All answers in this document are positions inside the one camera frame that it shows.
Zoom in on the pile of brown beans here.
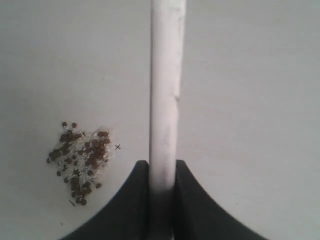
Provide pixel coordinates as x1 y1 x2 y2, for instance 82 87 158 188
46 121 120 207

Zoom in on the wooden handled paint brush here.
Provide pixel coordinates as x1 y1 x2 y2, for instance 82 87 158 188
149 0 187 194

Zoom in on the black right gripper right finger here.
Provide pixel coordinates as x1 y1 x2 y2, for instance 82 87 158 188
172 160 265 240

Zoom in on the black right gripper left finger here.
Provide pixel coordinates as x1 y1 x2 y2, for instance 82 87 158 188
63 160 149 240

